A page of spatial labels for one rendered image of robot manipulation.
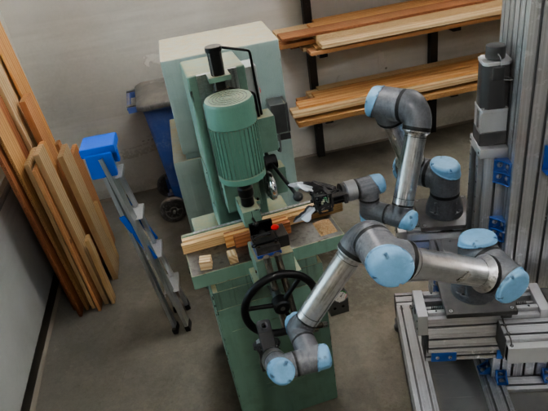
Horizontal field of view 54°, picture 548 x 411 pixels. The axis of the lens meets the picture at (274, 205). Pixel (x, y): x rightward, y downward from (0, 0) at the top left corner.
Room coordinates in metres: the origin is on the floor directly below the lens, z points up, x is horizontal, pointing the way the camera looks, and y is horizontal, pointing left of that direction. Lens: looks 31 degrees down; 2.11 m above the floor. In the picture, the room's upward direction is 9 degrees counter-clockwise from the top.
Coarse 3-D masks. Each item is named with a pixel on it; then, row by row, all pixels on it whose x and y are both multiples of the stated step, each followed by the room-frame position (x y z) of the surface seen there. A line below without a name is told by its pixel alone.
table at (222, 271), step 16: (304, 224) 1.80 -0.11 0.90; (336, 224) 1.77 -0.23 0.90; (304, 240) 1.70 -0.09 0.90; (320, 240) 1.68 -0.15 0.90; (336, 240) 1.69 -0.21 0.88; (192, 256) 1.71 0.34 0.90; (224, 256) 1.67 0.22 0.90; (240, 256) 1.66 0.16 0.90; (304, 256) 1.66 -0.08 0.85; (192, 272) 1.61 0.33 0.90; (208, 272) 1.59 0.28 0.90; (224, 272) 1.60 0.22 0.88; (240, 272) 1.61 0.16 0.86
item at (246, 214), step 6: (240, 198) 1.85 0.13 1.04; (240, 204) 1.81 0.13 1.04; (240, 210) 1.79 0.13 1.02; (246, 210) 1.75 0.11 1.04; (252, 210) 1.75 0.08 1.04; (258, 210) 1.75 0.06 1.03; (246, 216) 1.74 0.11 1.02; (252, 216) 1.74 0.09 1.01; (258, 216) 1.75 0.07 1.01; (246, 222) 1.74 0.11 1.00; (252, 222) 1.74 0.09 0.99
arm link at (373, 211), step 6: (378, 198) 1.67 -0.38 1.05; (360, 204) 1.68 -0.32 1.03; (366, 204) 1.66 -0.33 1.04; (372, 204) 1.66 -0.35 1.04; (378, 204) 1.66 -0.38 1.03; (384, 204) 1.65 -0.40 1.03; (360, 210) 1.68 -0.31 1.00; (366, 210) 1.66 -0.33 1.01; (372, 210) 1.65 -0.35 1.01; (378, 210) 1.64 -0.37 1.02; (360, 216) 1.68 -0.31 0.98; (366, 216) 1.66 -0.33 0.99; (372, 216) 1.64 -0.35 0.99; (378, 216) 1.63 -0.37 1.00
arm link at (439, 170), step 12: (444, 156) 1.90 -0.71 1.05; (432, 168) 1.85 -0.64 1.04; (444, 168) 1.82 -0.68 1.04; (456, 168) 1.82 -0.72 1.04; (432, 180) 1.84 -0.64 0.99; (444, 180) 1.80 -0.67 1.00; (456, 180) 1.81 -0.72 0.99; (432, 192) 1.84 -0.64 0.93; (444, 192) 1.80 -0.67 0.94; (456, 192) 1.81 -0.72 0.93
